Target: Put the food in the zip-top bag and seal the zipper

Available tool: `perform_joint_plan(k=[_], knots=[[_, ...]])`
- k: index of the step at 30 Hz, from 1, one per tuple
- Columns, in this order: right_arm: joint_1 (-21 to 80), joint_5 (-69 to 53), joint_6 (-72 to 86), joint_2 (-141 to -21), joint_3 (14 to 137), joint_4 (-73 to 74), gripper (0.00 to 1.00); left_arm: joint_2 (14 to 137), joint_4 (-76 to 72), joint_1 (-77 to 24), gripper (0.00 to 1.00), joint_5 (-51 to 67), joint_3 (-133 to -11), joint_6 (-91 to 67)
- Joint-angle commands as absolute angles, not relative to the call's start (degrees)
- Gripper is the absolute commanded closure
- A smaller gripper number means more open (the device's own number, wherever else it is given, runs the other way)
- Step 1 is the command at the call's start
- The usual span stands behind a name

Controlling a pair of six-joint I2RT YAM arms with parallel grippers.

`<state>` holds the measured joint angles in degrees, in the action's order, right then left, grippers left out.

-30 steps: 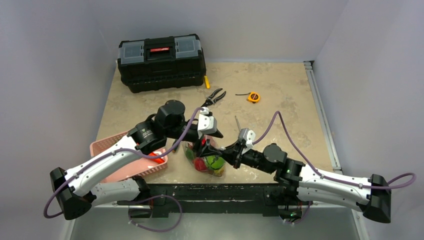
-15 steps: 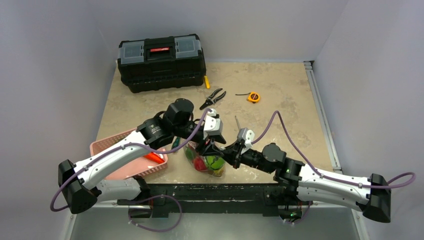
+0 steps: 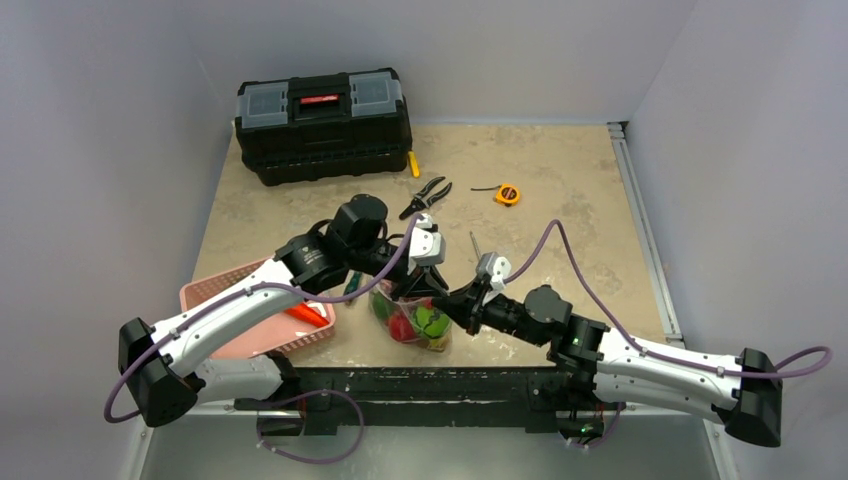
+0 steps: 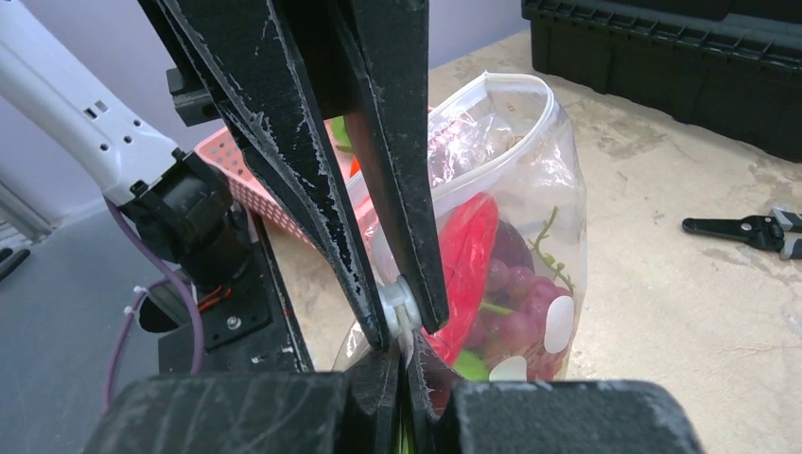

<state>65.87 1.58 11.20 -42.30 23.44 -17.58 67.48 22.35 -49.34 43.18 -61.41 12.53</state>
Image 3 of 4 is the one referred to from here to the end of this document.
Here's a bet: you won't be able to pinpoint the green round toy fruit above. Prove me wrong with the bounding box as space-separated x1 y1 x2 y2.
411 306 451 339

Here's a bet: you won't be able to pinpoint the clear zip top bag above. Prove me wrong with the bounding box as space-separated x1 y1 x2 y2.
368 280 453 352

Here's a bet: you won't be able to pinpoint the red toy apple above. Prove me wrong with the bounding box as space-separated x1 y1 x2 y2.
387 312 418 343

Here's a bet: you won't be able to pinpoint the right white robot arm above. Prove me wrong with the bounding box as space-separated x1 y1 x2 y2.
432 282 783 448

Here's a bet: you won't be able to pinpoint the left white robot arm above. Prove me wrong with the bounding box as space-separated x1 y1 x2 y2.
103 194 447 427

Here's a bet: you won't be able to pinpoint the orange toy carrot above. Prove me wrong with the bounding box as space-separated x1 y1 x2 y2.
284 303 329 328

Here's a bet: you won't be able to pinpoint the orange tape measure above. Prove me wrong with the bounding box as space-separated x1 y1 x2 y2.
471 184 521 207

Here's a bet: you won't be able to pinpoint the pink perforated plastic basket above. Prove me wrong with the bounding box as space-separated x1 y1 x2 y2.
179 258 336 359

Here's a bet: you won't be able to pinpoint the black plastic toolbox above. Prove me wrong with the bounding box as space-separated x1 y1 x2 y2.
234 68 413 187

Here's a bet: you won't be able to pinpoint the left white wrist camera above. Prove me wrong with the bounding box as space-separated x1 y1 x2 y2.
407 213 446 273

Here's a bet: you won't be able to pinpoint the green handled screwdriver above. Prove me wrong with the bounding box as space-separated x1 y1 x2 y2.
343 272 363 306

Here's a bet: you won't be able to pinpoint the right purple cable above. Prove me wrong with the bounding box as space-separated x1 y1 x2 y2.
504 219 833 381

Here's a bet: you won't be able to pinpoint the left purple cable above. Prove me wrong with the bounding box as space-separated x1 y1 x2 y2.
103 218 422 425

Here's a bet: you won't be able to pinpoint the yellow black handled screwdriver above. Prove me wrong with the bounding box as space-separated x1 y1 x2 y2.
469 231 482 262

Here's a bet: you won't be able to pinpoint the black handled pliers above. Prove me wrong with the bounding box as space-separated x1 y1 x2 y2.
398 176 453 220

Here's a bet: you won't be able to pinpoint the yellow handled tool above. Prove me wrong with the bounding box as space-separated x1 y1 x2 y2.
407 150 421 178

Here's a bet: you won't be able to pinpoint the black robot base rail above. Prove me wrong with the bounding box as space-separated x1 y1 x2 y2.
234 367 617 438

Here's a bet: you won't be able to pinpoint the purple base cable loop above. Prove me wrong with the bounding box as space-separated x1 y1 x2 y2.
255 385 370 466

